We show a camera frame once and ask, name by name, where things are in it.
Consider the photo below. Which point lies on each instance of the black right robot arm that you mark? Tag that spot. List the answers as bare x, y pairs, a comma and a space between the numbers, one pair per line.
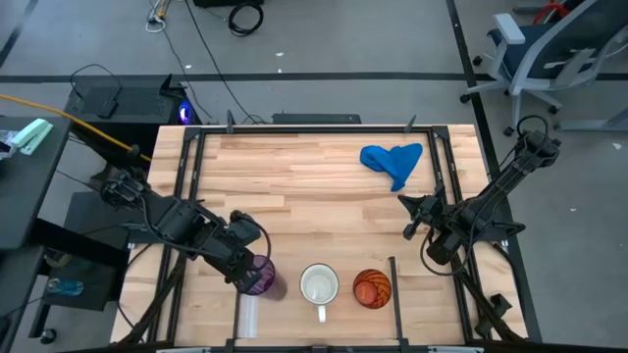
500, 188

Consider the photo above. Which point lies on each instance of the blue plastic item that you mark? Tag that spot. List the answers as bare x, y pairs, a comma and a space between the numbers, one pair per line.
68, 287

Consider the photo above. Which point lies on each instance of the clear plastic packet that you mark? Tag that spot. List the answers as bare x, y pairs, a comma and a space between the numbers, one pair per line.
7, 144

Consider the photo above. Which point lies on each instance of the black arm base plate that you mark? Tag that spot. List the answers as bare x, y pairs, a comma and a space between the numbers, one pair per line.
510, 229

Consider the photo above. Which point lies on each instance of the black computer tower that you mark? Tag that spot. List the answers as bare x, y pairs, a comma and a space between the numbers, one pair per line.
132, 108

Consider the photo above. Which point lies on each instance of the black frame post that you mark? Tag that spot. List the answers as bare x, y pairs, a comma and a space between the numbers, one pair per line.
230, 122
410, 123

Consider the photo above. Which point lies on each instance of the blue cloth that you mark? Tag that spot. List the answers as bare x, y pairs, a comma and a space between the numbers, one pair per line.
392, 162

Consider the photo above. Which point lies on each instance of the purple ball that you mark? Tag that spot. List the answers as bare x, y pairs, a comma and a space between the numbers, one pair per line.
265, 277

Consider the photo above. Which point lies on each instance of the wooden shelf with black legs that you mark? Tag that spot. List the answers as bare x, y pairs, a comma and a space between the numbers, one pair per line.
294, 323

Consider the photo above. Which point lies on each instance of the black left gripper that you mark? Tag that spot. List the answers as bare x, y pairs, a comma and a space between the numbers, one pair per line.
233, 257

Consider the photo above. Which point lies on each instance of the mint green stapler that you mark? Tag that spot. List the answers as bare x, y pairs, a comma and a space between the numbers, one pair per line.
32, 135

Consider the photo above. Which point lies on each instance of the orange ball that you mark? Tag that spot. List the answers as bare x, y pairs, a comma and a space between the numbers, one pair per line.
372, 289

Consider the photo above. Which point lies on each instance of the flat black box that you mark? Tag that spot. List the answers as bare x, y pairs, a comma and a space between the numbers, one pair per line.
314, 118

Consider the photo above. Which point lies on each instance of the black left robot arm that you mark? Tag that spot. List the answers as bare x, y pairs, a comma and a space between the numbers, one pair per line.
172, 220

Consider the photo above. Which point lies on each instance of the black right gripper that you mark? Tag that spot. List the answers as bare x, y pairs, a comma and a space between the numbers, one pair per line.
439, 216

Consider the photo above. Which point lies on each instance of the grey and blue office chair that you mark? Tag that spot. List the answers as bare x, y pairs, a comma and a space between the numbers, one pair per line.
510, 29

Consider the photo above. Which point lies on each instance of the black caster wheel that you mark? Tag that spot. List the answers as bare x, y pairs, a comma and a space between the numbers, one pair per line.
47, 336

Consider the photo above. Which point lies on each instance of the cream enamel mug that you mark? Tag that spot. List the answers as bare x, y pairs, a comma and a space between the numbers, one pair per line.
319, 284

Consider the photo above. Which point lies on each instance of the black side desk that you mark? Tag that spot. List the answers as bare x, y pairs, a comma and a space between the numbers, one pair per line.
24, 196

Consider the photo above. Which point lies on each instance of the black aluminium table frame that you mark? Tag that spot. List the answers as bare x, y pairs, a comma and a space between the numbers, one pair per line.
319, 130

